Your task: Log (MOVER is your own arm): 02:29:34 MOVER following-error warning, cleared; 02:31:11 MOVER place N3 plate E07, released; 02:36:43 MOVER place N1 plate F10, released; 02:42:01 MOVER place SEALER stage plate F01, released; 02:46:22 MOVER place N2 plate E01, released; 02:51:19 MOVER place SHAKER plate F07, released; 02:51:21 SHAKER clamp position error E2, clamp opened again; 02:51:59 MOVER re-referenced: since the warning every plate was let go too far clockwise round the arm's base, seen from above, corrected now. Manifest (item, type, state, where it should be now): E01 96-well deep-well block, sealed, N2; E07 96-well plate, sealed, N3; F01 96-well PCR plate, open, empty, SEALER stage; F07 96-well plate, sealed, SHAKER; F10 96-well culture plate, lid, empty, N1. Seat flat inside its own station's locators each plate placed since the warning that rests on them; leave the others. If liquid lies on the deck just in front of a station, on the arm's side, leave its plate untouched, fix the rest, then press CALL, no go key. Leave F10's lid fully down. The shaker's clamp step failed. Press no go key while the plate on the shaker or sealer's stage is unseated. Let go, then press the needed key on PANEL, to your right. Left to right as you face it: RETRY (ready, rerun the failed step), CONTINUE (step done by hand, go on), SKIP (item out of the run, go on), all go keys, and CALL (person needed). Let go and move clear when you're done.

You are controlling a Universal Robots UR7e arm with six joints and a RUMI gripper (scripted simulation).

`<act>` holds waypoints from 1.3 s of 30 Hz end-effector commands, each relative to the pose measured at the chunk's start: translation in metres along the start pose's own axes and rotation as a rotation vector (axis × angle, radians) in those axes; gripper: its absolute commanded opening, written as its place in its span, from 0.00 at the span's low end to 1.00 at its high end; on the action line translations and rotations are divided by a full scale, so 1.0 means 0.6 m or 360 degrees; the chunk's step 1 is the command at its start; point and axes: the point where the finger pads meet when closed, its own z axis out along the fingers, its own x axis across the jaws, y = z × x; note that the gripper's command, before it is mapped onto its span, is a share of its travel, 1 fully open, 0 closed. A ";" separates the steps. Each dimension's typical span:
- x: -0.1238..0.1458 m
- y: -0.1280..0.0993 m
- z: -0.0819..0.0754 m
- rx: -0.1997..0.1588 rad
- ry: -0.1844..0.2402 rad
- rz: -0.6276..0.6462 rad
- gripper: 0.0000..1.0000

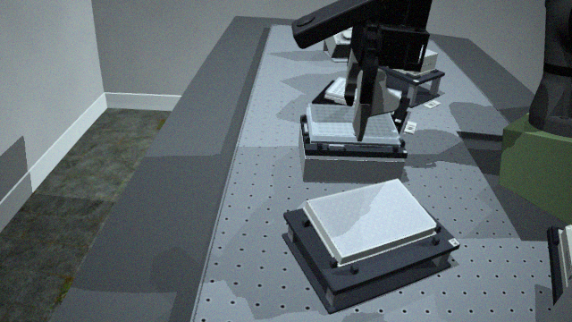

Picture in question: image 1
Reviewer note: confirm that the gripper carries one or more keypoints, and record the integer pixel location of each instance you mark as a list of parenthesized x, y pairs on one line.
[(386, 32)]

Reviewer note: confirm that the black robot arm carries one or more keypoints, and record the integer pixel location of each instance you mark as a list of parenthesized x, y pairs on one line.
[(551, 109)]

